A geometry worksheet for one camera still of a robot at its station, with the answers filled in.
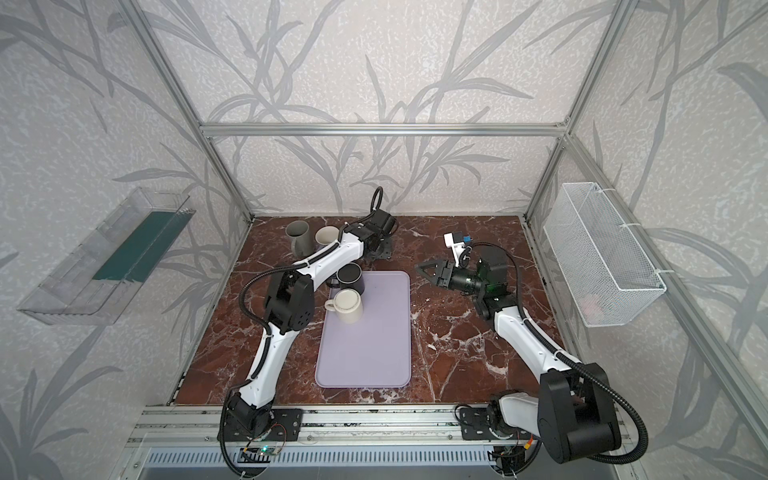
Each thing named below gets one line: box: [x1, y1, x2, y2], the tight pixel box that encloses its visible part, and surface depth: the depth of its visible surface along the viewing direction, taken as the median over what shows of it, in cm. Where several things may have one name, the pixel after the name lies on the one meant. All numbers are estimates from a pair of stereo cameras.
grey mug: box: [285, 220, 315, 258], surface depth 105 cm
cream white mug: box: [324, 288, 363, 325], surface depth 90 cm
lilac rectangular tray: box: [315, 270, 412, 389], surface depth 89 cm
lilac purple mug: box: [314, 224, 340, 250], surface depth 107 cm
